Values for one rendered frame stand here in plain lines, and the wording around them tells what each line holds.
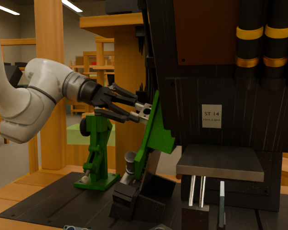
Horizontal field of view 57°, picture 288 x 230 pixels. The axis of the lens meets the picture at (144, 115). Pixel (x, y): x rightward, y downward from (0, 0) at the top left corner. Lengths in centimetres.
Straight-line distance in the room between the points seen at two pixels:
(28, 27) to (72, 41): 207
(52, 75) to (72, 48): 1097
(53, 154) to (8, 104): 58
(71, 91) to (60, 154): 55
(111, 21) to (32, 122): 47
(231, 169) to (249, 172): 3
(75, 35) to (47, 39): 1056
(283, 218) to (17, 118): 81
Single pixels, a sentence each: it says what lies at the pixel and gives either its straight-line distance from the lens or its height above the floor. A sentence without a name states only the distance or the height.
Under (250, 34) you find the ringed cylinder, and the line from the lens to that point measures 51.
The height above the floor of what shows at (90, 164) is 100.
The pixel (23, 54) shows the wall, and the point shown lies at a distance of 1290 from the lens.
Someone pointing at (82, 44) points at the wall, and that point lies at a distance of 1170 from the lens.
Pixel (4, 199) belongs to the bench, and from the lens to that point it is 111.
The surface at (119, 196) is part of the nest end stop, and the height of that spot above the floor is 97.
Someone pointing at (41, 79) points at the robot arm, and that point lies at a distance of 88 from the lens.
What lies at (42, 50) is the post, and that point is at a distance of 133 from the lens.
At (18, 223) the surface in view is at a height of 90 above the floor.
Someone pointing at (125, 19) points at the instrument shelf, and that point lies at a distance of 102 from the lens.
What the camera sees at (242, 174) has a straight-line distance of 53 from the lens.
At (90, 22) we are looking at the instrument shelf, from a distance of 108.
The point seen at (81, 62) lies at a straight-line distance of 1161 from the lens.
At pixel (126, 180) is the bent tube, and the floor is 100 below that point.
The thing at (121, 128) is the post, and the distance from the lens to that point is 115.
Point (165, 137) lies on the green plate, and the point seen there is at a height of 115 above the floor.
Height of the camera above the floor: 129
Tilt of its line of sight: 7 degrees down
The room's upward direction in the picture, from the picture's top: straight up
